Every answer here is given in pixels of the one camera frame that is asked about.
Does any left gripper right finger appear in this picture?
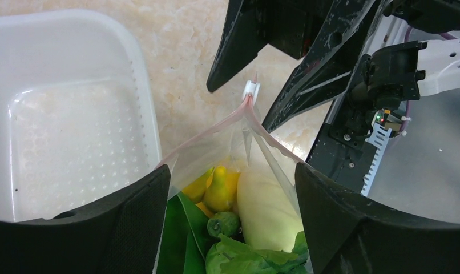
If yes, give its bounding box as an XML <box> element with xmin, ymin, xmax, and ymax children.
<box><xmin>294</xmin><ymin>163</ymin><xmax>460</xmax><ymax>273</ymax></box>

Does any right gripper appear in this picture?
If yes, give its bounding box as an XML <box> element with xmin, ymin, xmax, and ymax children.
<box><xmin>206</xmin><ymin>0</ymin><xmax>386</xmax><ymax>132</ymax></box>

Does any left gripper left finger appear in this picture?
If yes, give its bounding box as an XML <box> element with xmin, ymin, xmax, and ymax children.
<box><xmin>0</xmin><ymin>165</ymin><xmax>171</xmax><ymax>273</ymax></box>

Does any green bok choy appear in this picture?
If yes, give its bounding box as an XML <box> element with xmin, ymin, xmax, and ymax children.
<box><xmin>156</xmin><ymin>192</ymin><xmax>215</xmax><ymax>273</ymax></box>

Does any white radish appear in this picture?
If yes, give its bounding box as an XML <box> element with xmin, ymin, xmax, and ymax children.
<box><xmin>237</xmin><ymin>172</ymin><xmax>304</xmax><ymax>252</ymax></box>

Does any light green small cucumber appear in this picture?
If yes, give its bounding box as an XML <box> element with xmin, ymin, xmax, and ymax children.
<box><xmin>207</xmin><ymin>211</ymin><xmax>241</xmax><ymax>238</ymax></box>

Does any clear zip top bag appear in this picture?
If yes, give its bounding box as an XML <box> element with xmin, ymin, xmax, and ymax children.
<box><xmin>154</xmin><ymin>71</ymin><xmax>310</xmax><ymax>274</ymax></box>

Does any white plastic basket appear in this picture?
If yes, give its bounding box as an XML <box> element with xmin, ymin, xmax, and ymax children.
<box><xmin>0</xmin><ymin>9</ymin><xmax>162</xmax><ymax>222</ymax></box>

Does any green leaf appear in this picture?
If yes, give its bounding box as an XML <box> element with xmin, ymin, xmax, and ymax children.
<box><xmin>205</xmin><ymin>231</ymin><xmax>309</xmax><ymax>273</ymax></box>

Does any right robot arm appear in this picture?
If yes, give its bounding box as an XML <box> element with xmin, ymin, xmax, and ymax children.
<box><xmin>206</xmin><ymin>1</ymin><xmax>460</xmax><ymax>132</ymax></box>

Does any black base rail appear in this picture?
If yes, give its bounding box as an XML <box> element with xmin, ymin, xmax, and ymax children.
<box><xmin>305</xmin><ymin>102</ymin><xmax>405</xmax><ymax>198</ymax></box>

